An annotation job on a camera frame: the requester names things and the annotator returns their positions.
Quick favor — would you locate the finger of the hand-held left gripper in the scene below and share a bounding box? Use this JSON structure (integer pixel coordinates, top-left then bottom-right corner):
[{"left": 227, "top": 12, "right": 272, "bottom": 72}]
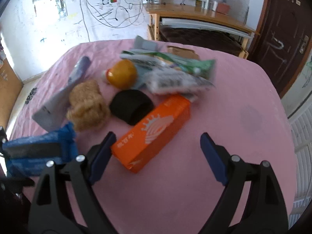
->
[{"left": 2, "top": 141, "right": 62, "bottom": 159}]

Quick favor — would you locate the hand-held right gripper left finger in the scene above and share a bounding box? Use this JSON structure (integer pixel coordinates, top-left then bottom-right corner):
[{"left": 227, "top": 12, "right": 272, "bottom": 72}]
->
[{"left": 27, "top": 131, "right": 117, "bottom": 234}]

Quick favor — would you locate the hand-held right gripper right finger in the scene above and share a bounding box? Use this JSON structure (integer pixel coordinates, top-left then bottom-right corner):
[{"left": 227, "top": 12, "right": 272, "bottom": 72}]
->
[{"left": 200, "top": 132, "right": 289, "bottom": 234}]

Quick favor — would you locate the blue plastic packet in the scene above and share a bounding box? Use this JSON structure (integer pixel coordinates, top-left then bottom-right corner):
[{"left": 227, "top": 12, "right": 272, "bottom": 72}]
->
[{"left": 2, "top": 122, "right": 77, "bottom": 176}]

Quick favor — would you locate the orange cardboard box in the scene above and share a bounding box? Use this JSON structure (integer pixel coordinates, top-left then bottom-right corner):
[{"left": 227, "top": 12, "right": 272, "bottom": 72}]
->
[{"left": 111, "top": 95, "right": 192, "bottom": 174}]

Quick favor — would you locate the purple grey tube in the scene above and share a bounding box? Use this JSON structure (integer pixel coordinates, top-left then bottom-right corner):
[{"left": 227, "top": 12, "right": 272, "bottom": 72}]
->
[{"left": 32, "top": 56, "right": 92, "bottom": 131}]

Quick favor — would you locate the tan fluffy wool ball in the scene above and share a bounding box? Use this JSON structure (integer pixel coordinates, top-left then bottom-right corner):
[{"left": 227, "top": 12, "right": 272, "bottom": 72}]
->
[{"left": 66, "top": 80, "right": 111, "bottom": 131}]

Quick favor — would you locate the black cloth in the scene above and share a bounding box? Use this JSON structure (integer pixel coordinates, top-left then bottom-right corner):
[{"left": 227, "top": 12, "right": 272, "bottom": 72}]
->
[{"left": 109, "top": 89, "right": 154, "bottom": 126}]

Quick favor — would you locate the brown wooden board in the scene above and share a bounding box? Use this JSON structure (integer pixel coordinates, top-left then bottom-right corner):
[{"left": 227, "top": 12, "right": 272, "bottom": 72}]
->
[{"left": 0, "top": 58, "right": 23, "bottom": 127}]

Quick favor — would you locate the silver printed wrapper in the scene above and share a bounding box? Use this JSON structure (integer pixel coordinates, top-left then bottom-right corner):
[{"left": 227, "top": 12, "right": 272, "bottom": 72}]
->
[{"left": 146, "top": 68, "right": 215, "bottom": 95}]

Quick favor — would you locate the white louvred panel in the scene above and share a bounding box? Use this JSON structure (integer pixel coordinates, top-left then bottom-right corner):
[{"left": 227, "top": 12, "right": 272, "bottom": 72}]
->
[{"left": 288, "top": 102, "right": 312, "bottom": 225}]

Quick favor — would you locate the green plastic packet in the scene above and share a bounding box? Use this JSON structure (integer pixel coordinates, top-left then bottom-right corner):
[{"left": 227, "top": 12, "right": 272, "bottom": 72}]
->
[{"left": 156, "top": 53, "right": 217, "bottom": 80}]

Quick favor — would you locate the white green snack packet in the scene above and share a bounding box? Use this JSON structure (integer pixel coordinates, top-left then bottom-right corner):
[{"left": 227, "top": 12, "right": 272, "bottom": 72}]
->
[{"left": 121, "top": 50, "right": 171, "bottom": 67}]

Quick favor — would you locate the brown cardboard piece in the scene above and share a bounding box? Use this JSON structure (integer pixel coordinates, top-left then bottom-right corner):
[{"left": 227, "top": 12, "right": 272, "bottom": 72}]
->
[{"left": 167, "top": 45, "right": 199, "bottom": 60}]

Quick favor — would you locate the grey cloth piece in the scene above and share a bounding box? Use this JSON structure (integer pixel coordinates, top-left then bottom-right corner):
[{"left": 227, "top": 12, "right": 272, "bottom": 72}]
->
[{"left": 134, "top": 35, "right": 158, "bottom": 51}]

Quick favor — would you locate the white keyboard tray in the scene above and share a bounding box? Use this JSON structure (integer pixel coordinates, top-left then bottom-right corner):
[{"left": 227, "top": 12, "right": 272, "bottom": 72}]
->
[{"left": 161, "top": 17, "right": 254, "bottom": 38}]

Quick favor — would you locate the dark brown door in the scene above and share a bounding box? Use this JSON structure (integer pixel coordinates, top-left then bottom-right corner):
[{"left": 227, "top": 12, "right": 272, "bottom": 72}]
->
[{"left": 247, "top": 0, "right": 312, "bottom": 98}]

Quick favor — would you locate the wooden desk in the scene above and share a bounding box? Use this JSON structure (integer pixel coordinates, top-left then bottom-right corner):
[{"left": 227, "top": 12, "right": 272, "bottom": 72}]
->
[{"left": 144, "top": 4, "right": 260, "bottom": 59}]

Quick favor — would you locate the pink box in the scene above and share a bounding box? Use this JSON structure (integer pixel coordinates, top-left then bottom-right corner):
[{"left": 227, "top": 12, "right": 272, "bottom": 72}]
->
[{"left": 216, "top": 2, "right": 231, "bottom": 14}]

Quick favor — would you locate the window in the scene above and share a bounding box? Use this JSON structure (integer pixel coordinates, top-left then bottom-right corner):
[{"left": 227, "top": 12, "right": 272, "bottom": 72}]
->
[{"left": 31, "top": 0, "right": 67, "bottom": 21}]

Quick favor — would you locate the tangle of wall cables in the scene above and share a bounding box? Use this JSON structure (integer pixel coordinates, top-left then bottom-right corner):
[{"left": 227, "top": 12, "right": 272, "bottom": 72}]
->
[{"left": 79, "top": 0, "right": 153, "bottom": 42}]

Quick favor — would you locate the metal door handle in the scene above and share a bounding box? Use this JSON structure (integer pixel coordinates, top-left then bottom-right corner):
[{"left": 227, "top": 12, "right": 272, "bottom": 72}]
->
[{"left": 299, "top": 35, "right": 309, "bottom": 54}]

